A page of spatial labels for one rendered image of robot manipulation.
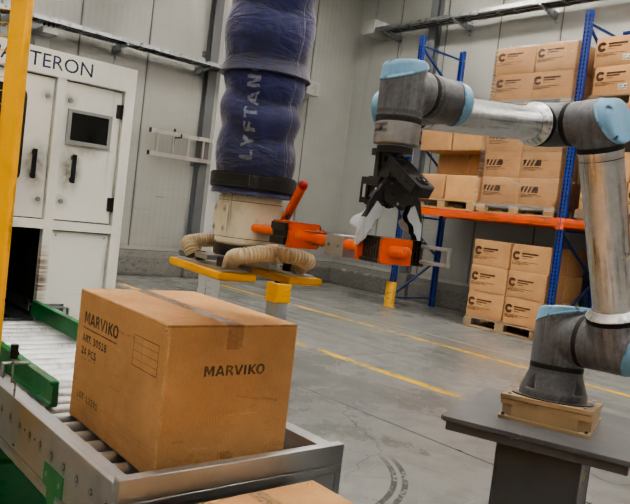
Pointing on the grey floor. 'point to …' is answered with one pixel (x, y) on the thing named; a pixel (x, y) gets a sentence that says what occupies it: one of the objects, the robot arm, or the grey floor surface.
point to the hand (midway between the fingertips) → (389, 249)
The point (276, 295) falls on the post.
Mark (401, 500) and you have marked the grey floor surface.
